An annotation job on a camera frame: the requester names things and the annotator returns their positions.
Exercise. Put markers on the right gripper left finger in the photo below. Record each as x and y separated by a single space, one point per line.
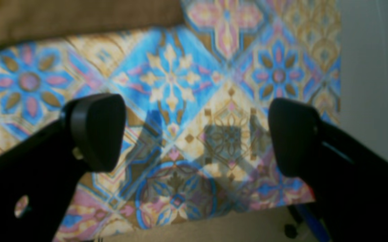
39 176

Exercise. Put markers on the brown t-shirt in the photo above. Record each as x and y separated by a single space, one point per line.
23 20

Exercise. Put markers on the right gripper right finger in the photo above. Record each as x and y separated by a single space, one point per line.
349 181

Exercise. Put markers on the patterned tablecloth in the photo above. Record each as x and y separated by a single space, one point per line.
197 95

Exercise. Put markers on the blue handled clamp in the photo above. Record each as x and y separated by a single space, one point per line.
307 224

